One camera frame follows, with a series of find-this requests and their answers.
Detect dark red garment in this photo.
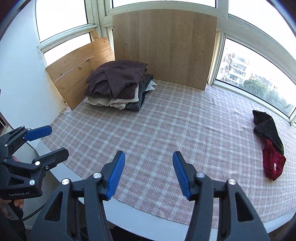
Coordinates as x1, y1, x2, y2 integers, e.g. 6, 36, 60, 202
262, 138, 286, 181

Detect black garment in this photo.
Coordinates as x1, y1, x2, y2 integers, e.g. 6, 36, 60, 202
252, 110, 284, 155

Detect cream knitted folded garment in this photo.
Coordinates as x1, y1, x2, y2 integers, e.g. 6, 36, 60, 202
84, 86, 139, 110

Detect dark folded garment stack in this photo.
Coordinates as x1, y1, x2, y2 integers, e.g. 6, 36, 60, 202
125, 74, 154, 111

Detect pink plaid table cloth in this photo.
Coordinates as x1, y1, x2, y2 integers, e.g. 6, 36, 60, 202
43, 81, 295, 225

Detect person's left hand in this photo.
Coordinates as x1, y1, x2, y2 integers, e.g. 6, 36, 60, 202
1, 158, 24, 219

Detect pine slatted wooden board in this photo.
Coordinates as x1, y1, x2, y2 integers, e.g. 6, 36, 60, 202
46, 38, 115, 110

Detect light wooden board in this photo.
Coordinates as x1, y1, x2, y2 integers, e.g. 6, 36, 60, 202
112, 9, 217, 90

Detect black cable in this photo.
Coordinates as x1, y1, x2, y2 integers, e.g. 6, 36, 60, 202
14, 203, 48, 222

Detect white window frame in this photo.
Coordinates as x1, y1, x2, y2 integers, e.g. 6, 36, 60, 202
34, 0, 296, 127

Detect brown fleece garment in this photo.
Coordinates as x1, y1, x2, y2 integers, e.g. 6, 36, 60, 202
85, 60, 147, 99

